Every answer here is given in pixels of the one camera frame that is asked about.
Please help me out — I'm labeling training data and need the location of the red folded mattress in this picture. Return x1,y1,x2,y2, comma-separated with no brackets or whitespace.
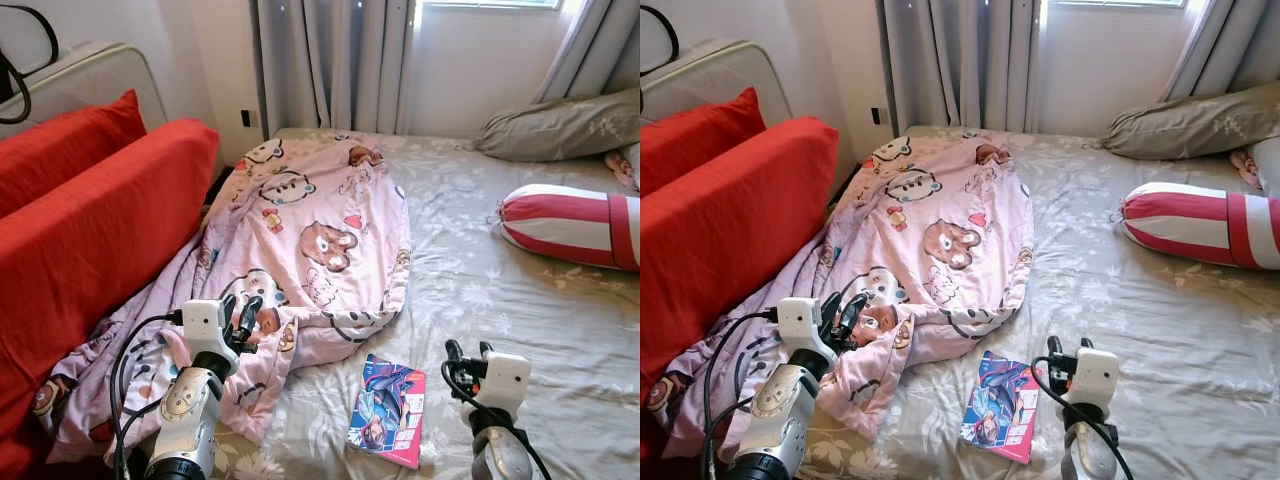
0,90,220,479
640,87,841,480

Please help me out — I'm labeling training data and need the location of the small pink soft toy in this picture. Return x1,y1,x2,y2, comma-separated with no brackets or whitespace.
603,150,639,193
1230,148,1263,191

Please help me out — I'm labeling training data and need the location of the grey floral pillow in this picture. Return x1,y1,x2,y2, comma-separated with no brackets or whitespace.
1102,82,1280,161
474,88,641,164

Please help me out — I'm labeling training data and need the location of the beige floral bed sheet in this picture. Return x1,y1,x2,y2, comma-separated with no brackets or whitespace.
205,127,641,480
800,125,1280,480

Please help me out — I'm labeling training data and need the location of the black wire guard fan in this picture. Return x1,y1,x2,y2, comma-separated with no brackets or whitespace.
640,5,681,76
0,5,59,126

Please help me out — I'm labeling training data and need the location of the red white shield bolster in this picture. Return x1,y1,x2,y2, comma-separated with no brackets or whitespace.
1118,181,1280,271
497,183,641,273

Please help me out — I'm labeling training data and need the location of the grey pleated curtain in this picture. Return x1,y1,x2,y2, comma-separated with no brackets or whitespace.
250,0,417,138
533,0,641,104
1160,0,1280,101
878,0,1046,136

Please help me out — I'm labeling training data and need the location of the pink cartoon print blanket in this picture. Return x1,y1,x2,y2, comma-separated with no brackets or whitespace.
35,135,412,464
648,135,1036,459

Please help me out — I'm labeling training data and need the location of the colourful comic book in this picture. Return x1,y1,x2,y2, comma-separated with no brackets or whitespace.
347,353,427,470
960,350,1041,466

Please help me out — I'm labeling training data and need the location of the bright window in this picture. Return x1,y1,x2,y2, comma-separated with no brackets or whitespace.
420,0,563,11
1048,0,1191,9

